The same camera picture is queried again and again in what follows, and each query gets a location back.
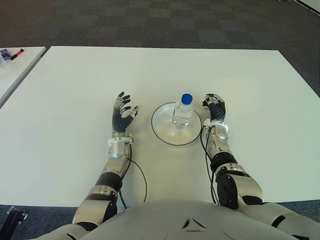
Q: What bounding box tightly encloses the white side table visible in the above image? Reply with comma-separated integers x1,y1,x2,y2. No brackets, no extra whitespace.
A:
0,46,47,108

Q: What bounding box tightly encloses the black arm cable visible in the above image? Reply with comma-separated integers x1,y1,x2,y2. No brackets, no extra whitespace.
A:
199,124,220,205
118,142,148,210

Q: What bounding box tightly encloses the white plate with black rim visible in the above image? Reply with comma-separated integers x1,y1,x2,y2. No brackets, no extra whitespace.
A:
150,101,203,148

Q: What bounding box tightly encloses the small blue box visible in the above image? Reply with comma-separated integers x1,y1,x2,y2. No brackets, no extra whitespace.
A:
0,48,11,63

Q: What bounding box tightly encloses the black stand with caster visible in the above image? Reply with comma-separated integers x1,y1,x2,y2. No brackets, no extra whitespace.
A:
0,206,29,240

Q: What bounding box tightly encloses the white furniture edge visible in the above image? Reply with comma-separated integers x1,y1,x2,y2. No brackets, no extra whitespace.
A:
296,0,320,13

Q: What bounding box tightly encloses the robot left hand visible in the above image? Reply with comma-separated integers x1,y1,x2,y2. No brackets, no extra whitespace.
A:
111,91,140,135

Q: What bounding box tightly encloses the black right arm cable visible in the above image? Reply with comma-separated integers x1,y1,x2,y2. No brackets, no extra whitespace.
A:
199,124,220,205

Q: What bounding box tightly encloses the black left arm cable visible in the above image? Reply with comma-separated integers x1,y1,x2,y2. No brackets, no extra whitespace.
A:
118,142,148,210

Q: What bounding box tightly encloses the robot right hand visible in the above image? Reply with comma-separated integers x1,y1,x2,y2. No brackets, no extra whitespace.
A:
201,93,227,123

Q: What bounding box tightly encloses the grey robot torso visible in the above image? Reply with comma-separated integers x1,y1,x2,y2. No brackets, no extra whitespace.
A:
37,199,320,240

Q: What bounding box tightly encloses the clear bottle with blue cap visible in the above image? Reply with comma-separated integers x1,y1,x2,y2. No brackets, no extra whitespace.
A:
171,93,195,130

